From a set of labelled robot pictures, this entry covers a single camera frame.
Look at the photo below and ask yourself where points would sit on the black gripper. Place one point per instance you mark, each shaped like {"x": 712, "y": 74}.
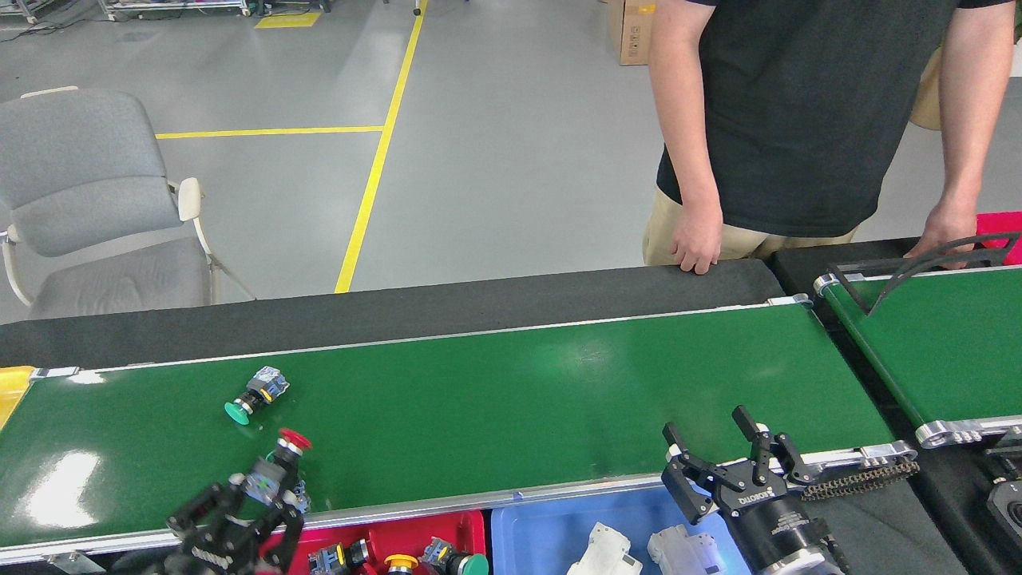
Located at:
{"x": 223, "y": 559}
{"x": 778, "y": 523}

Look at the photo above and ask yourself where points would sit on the white circuit breaker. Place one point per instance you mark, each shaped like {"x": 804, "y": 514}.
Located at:
{"x": 679, "y": 555}
{"x": 603, "y": 555}

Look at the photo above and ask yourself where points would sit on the green push button switch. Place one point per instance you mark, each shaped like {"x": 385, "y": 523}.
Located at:
{"x": 263, "y": 387}
{"x": 477, "y": 565}

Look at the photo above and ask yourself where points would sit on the yellow push button switch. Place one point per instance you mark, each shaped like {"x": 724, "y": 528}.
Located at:
{"x": 402, "y": 564}

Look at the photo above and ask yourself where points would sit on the person's left forearm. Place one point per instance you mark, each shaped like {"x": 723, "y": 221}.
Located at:
{"x": 966, "y": 136}

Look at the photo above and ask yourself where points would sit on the red plastic tray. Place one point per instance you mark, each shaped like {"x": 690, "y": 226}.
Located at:
{"x": 399, "y": 531}

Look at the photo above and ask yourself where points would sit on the blue plastic tray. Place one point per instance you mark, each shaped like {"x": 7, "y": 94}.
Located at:
{"x": 543, "y": 535}

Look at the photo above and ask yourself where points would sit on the long green conveyor belt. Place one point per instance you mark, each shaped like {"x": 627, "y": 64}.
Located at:
{"x": 519, "y": 399}

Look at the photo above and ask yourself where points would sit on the green conveyor with black guide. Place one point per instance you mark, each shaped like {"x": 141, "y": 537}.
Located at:
{"x": 958, "y": 343}

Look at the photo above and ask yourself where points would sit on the person's right hand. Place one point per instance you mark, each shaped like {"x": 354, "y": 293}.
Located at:
{"x": 696, "y": 235}

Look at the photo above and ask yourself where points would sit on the person's left hand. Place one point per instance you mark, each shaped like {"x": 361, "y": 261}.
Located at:
{"x": 950, "y": 231}

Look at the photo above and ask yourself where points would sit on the yellow plastic bin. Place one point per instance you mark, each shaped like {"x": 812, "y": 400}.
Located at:
{"x": 12, "y": 395}

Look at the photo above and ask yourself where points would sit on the person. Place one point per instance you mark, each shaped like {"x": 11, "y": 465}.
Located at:
{"x": 798, "y": 120}

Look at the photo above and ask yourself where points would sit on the red storage crate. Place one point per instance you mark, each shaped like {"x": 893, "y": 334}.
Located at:
{"x": 1002, "y": 224}

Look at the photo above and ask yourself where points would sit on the grey padded chair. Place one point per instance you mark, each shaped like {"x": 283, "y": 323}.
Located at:
{"x": 80, "y": 152}

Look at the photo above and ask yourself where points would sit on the potted plant in golden pot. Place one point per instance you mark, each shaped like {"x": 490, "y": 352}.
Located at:
{"x": 926, "y": 104}

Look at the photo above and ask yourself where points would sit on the cardboard box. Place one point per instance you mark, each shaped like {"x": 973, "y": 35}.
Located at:
{"x": 631, "y": 36}

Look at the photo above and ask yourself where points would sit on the metal rack with wheels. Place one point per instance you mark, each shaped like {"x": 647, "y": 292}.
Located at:
{"x": 176, "y": 6}

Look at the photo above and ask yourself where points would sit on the black curved guide rail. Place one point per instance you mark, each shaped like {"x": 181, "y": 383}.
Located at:
{"x": 872, "y": 306}

